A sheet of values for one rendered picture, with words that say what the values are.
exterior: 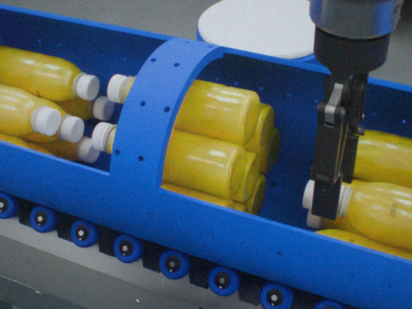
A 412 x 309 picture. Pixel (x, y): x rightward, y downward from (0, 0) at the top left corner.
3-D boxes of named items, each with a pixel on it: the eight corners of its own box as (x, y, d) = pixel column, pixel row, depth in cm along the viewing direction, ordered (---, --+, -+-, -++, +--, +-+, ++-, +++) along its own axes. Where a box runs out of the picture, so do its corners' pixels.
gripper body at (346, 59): (381, 49, 60) (369, 130, 65) (399, 11, 65) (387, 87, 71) (303, 34, 62) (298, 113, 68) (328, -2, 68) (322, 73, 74)
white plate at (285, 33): (181, 4, 139) (182, 9, 140) (224, 67, 118) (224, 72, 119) (300, -14, 145) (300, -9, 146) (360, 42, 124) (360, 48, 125)
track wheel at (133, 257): (141, 238, 92) (148, 236, 94) (114, 228, 93) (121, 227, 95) (135, 268, 92) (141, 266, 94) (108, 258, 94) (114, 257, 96)
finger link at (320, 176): (336, 161, 70) (328, 178, 68) (332, 196, 73) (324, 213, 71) (323, 158, 71) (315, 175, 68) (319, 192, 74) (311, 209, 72)
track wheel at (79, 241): (97, 222, 94) (103, 222, 96) (71, 214, 96) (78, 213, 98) (90, 252, 95) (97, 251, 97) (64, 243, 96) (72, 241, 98)
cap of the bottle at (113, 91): (118, 107, 90) (107, 105, 90) (132, 100, 93) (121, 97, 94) (119, 80, 88) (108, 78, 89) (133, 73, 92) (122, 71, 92)
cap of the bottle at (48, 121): (32, 133, 92) (41, 136, 91) (36, 106, 91) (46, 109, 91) (48, 132, 96) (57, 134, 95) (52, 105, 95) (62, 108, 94)
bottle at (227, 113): (237, 153, 83) (110, 121, 89) (257, 136, 89) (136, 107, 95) (243, 99, 80) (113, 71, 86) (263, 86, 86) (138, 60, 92)
